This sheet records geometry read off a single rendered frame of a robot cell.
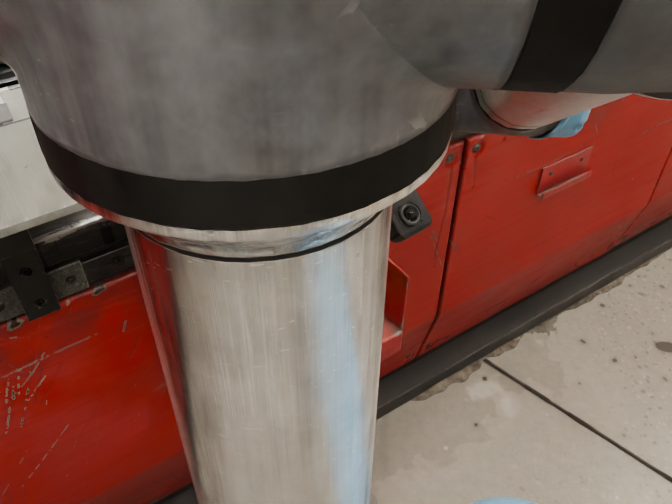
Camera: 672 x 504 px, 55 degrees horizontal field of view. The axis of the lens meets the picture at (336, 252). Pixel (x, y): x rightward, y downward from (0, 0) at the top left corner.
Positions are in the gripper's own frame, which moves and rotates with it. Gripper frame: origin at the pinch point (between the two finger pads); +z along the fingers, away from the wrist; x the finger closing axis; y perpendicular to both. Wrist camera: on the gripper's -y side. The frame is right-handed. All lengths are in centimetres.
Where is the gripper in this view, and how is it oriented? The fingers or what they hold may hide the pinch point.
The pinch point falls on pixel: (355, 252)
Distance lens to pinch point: 80.0
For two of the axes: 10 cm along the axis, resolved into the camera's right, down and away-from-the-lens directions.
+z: -0.5, 6.8, 7.3
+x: -8.2, 3.9, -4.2
